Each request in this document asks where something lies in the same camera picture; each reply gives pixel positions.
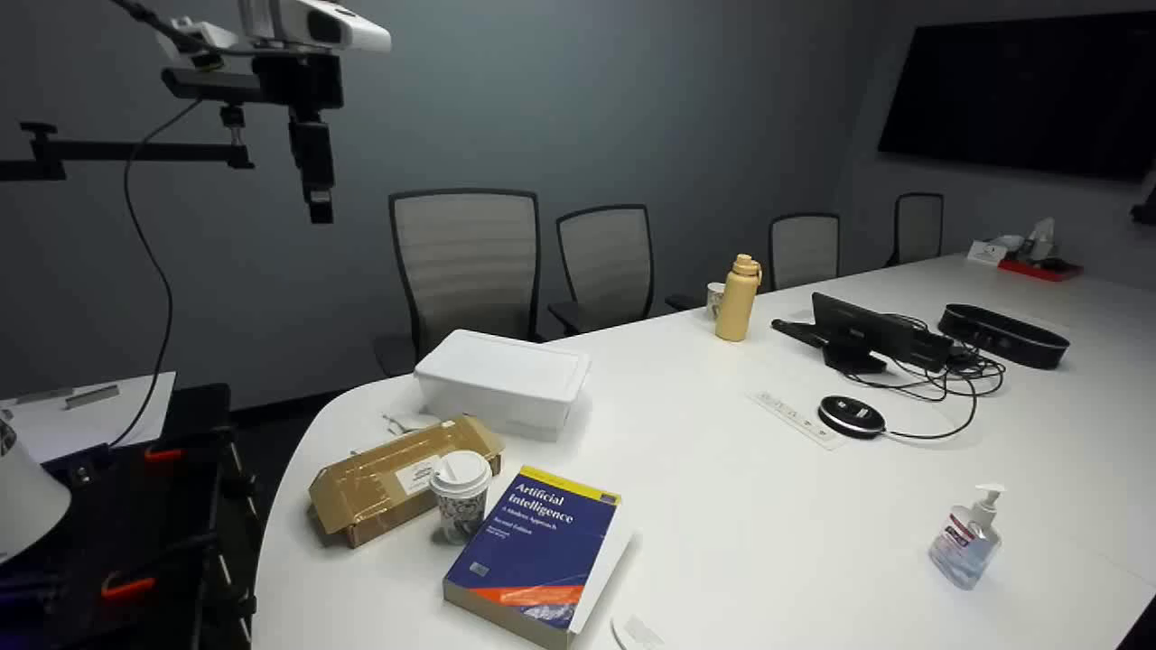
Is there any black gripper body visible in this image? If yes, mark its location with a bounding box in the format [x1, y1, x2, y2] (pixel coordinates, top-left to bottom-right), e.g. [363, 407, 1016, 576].
[248, 49, 348, 194]

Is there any brown cardboard box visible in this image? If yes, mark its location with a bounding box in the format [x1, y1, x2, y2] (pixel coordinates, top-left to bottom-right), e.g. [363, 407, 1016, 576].
[303, 411, 509, 552]

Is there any white flat box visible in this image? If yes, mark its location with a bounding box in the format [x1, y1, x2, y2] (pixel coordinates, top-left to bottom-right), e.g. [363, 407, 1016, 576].
[410, 325, 597, 440]

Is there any grey mesh office chair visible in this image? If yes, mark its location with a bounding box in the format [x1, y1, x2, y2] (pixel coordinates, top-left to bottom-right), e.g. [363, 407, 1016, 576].
[888, 188, 951, 270]
[767, 211, 844, 294]
[387, 186, 544, 363]
[549, 200, 662, 341]

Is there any white clipboard paper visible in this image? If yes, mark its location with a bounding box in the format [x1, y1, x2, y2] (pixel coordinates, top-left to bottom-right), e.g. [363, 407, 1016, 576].
[0, 370, 181, 470]

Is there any white paper coffee cup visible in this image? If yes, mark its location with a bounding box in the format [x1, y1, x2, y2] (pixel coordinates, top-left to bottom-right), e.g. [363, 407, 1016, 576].
[428, 448, 496, 547]

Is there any black equipment cart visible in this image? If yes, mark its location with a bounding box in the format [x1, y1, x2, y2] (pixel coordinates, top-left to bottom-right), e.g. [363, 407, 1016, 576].
[0, 378, 262, 650]

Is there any blue textbook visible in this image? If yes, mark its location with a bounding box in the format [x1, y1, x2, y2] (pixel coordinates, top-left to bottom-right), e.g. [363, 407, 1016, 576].
[441, 464, 638, 650]

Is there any yellow bottle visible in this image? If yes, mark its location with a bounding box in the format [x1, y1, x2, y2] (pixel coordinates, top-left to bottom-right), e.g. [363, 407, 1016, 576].
[711, 250, 767, 347]

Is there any white table label strip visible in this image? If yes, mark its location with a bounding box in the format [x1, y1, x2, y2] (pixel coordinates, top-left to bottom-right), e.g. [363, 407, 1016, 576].
[755, 388, 836, 448]

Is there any black conference display device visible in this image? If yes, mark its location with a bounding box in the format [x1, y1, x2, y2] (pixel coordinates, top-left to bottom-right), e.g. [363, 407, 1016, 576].
[768, 289, 985, 378]

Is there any round black speaker puck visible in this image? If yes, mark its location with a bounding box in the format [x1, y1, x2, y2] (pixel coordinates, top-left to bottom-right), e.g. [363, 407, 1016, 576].
[812, 390, 891, 445]

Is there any small white card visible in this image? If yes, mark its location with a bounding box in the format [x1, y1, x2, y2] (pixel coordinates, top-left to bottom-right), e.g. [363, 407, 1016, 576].
[963, 236, 1010, 270]

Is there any black oval soundbar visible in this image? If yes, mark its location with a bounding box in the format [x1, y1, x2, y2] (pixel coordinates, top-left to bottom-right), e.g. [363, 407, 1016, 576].
[934, 299, 1074, 372]

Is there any red tray with tissues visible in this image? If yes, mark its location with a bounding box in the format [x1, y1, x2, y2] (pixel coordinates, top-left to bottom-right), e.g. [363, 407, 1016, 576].
[992, 214, 1084, 289]

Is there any clear hand sanitiser bottle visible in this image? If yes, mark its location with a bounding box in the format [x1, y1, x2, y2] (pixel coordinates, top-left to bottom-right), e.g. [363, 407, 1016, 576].
[924, 483, 1010, 591]

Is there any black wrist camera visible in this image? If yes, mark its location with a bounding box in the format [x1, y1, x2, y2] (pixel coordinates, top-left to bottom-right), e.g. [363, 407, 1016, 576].
[157, 62, 258, 106]

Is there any black hanging cable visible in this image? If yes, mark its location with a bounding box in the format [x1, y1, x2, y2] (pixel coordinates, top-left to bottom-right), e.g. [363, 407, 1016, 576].
[109, 97, 210, 451]

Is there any black tangled cable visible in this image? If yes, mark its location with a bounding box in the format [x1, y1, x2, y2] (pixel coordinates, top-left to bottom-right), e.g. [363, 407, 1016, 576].
[844, 351, 1010, 448]

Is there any black wall screen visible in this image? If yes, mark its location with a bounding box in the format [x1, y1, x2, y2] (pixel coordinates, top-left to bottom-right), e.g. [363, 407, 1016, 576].
[873, 6, 1156, 188]

